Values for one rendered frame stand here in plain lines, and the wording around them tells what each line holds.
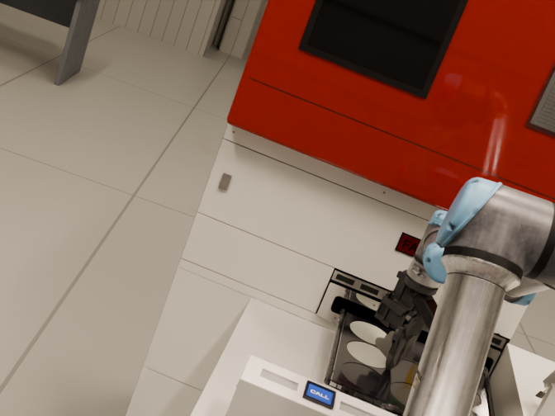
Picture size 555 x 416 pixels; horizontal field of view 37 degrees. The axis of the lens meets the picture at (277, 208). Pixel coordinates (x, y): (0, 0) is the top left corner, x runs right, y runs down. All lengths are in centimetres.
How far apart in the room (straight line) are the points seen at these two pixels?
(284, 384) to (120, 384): 165
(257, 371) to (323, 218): 59
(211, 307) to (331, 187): 44
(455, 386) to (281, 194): 93
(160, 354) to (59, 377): 89
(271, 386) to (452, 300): 42
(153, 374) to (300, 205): 61
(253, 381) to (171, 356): 76
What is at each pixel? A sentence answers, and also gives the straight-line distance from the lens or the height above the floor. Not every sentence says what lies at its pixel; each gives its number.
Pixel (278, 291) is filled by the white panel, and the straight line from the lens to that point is 206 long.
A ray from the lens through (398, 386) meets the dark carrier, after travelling 179.
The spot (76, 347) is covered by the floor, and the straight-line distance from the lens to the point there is 323.
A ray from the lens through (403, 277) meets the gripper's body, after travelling 176.
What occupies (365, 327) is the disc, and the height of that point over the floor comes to 90.
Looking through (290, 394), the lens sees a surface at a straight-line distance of 147.
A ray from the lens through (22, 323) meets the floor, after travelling 329.
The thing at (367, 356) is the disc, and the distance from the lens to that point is 185.
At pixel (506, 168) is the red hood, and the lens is 190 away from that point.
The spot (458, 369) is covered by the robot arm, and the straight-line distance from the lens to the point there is 117.
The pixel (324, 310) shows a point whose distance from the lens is 205.
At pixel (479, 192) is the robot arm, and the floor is 144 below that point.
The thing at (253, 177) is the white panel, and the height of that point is 111.
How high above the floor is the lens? 169
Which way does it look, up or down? 18 degrees down
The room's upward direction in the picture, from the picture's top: 21 degrees clockwise
